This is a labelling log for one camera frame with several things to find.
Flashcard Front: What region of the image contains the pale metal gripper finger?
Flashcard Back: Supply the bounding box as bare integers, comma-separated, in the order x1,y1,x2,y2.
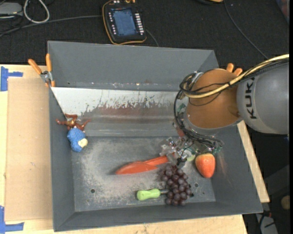
160,151,181,165
160,137,177,154

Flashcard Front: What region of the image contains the red-brown toy figure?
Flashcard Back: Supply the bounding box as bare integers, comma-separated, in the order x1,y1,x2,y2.
55,113,91,132

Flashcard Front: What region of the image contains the green-handled small tool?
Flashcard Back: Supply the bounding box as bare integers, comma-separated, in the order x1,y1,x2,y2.
136,188,170,201

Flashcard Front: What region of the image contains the grey metal bin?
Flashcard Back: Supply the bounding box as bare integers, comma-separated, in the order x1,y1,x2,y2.
47,40,264,232

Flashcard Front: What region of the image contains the red toy strawberry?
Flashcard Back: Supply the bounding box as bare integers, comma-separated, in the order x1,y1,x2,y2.
194,153,216,179

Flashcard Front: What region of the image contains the brown cardboard board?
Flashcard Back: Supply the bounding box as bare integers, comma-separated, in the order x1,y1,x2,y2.
4,78,55,222

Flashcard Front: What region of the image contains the purple toy grape bunch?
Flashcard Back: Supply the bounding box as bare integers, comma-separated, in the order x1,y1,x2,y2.
158,164,194,207

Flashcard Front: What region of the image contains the blue toy animal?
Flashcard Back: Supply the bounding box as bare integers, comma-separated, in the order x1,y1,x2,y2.
66,127,89,153

